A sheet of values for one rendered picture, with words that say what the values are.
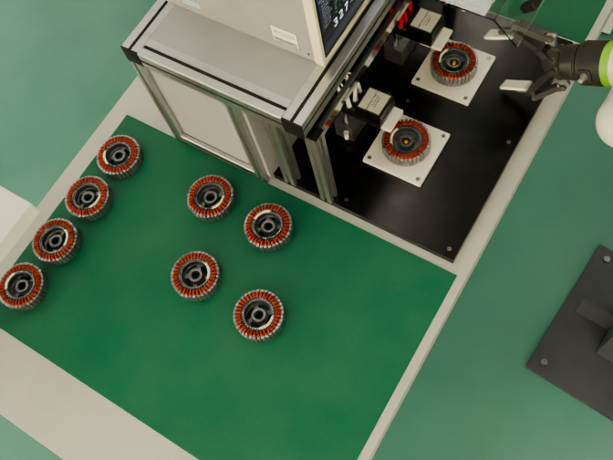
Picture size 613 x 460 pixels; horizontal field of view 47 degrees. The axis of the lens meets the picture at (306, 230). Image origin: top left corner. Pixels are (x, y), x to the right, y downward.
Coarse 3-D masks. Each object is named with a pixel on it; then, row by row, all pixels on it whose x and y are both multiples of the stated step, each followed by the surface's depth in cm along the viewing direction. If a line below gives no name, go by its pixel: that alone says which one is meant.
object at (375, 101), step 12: (336, 96) 158; (360, 96) 157; (372, 96) 154; (384, 96) 153; (360, 108) 153; (372, 108) 153; (384, 108) 152; (396, 108) 156; (372, 120) 154; (384, 120) 155; (396, 120) 155
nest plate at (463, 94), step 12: (432, 48) 173; (480, 60) 170; (492, 60) 170; (420, 72) 171; (480, 72) 169; (420, 84) 170; (432, 84) 169; (468, 84) 168; (480, 84) 168; (444, 96) 168; (456, 96) 167; (468, 96) 166
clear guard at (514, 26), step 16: (448, 0) 143; (464, 0) 143; (480, 0) 142; (496, 0) 142; (512, 0) 142; (528, 0) 145; (544, 0) 147; (496, 16) 140; (512, 16) 142; (528, 16) 145; (512, 32) 142
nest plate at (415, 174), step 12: (408, 120) 166; (432, 132) 164; (444, 132) 164; (372, 144) 165; (396, 144) 164; (432, 144) 163; (444, 144) 163; (372, 156) 164; (384, 156) 163; (432, 156) 161; (384, 168) 162; (396, 168) 162; (408, 168) 161; (420, 168) 161; (408, 180) 160; (420, 180) 160
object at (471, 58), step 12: (444, 48) 168; (456, 48) 168; (468, 48) 167; (432, 60) 168; (444, 60) 170; (456, 60) 168; (468, 60) 167; (432, 72) 168; (444, 72) 166; (456, 72) 166; (468, 72) 165; (444, 84) 168; (456, 84) 166
